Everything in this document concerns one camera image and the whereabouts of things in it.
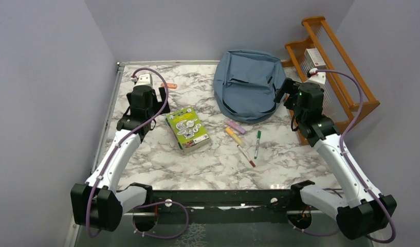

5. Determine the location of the blue student backpack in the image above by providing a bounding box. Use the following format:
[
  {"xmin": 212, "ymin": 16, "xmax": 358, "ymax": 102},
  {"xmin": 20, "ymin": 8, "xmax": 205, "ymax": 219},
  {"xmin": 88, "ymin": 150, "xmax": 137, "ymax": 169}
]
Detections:
[{"xmin": 213, "ymin": 49, "xmax": 286, "ymax": 124}]

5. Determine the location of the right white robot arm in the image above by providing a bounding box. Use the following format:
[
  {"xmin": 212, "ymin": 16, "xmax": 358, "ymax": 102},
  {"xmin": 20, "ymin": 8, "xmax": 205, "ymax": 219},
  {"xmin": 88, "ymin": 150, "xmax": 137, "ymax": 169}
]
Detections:
[{"xmin": 275, "ymin": 78, "xmax": 397, "ymax": 240}]

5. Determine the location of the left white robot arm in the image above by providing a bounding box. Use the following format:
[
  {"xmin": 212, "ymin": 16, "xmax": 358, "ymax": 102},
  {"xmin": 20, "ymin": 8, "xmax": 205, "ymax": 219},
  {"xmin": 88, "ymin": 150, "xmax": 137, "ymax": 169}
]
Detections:
[{"xmin": 70, "ymin": 85, "xmax": 170, "ymax": 232}]

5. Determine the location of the small white box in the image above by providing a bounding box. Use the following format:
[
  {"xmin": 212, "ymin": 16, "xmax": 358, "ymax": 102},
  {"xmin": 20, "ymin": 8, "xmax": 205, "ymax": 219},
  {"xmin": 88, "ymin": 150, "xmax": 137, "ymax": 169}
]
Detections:
[{"xmin": 304, "ymin": 48, "xmax": 327, "ymax": 70}]

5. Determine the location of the orange wooden rack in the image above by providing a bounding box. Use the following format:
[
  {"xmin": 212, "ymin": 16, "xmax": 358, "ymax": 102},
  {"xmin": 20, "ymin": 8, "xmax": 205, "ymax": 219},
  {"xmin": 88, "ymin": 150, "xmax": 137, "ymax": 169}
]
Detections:
[{"xmin": 282, "ymin": 16, "xmax": 380, "ymax": 132}]

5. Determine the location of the green illustrated book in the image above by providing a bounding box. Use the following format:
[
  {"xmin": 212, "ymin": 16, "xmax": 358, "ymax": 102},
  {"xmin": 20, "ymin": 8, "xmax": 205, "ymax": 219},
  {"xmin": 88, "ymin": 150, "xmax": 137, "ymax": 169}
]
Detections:
[{"xmin": 166, "ymin": 107, "xmax": 211, "ymax": 154}]

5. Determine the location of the green marker pen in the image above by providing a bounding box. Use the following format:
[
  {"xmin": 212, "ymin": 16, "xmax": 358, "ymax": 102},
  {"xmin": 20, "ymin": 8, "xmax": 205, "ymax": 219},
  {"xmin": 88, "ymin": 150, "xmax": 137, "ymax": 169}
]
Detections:
[{"xmin": 254, "ymin": 130, "xmax": 262, "ymax": 159}]

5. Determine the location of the pink highlighter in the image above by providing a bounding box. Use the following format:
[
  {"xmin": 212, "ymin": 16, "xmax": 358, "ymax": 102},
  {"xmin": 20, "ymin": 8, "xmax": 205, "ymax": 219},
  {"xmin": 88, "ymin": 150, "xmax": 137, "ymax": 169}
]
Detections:
[{"xmin": 226, "ymin": 119, "xmax": 246, "ymax": 134}]

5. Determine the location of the yellow orange highlighter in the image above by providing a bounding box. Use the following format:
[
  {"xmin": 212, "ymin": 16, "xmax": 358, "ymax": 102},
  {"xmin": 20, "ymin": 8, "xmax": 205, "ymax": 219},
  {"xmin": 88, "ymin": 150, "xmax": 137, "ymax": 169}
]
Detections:
[{"xmin": 225, "ymin": 127, "xmax": 245, "ymax": 147}]

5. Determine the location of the red marker pen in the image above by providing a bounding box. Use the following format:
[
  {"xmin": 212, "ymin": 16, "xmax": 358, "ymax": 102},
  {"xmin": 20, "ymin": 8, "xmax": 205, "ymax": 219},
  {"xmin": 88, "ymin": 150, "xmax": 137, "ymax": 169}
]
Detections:
[{"xmin": 237, "ymin": 145, "xmax": 255, "ymax": 167}]

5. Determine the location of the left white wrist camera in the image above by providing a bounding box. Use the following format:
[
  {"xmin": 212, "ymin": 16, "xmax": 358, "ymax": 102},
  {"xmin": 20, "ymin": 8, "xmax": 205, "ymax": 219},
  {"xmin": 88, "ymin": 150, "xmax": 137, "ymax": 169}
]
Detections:
[{"xmin": 131, "ymin": 74, "xmax": 153, "ymax": 87}]

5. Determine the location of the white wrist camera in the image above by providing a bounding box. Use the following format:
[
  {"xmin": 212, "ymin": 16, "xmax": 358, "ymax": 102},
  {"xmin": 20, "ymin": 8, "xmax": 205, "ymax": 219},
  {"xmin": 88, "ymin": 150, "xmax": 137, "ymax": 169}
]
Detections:
[
  {"xmin": 305, "ymin": 68, "xmax": 326, "ymax": 87},
  {"xmin": 131, "ymin": 74, "xmax": 153, "ymax": 87}
]

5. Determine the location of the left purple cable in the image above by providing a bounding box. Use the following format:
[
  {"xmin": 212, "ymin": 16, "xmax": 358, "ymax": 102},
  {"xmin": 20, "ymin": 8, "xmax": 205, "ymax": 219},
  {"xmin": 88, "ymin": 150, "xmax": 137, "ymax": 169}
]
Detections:
[{"xmin": 86, "ymin": 67, "xmax": 190, "ymax": 240}]

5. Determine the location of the purple cable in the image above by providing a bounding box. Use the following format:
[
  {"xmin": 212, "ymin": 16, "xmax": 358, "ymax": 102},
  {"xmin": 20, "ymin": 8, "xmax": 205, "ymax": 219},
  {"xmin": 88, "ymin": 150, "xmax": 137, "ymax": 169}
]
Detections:
[
  {"xmin": 287, "ymin": 69, "xmax": 398, "ymax": 244},
  {"xmin": 86, "ymin": 67, "xmax": 190, "ymax": 240}
]

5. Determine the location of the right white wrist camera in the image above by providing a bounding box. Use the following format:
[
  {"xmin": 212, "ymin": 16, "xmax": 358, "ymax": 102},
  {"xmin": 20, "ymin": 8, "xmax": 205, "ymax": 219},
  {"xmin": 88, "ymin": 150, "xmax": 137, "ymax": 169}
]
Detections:
[{"xmin": 305, "ymin": 68, "xmax": 326, "ymax": 87}]

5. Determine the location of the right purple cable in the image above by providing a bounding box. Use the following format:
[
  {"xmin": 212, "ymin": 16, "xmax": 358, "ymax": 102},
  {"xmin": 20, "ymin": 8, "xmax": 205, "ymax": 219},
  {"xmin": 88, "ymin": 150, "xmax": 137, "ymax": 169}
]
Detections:
[{"xmin": 287, "ymin": 69, "xmax": 398, "ymax": 244}]

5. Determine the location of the black metal base rail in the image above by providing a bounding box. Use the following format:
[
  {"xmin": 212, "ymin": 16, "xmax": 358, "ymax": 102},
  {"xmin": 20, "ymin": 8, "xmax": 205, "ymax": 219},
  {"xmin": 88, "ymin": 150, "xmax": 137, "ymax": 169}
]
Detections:
[{"xmin": 128, "ymin": 189, "xmax": 319, "ymax": 224}]

